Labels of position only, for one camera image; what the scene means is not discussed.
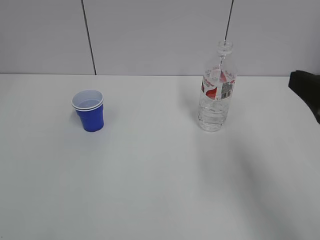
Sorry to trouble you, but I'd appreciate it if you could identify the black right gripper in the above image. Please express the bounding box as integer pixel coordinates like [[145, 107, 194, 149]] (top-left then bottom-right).
[[288, 70, 320, 123]]

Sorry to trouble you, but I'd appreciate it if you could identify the clear Wahaha water bottle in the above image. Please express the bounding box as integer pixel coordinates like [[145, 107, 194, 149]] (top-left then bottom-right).
[[197, 40, 238, 133]]

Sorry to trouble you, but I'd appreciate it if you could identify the blue plastic cup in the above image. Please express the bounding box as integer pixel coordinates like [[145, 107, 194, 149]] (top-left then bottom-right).
[[75, 103, 104, 133], [71, 89, 104, 111]]

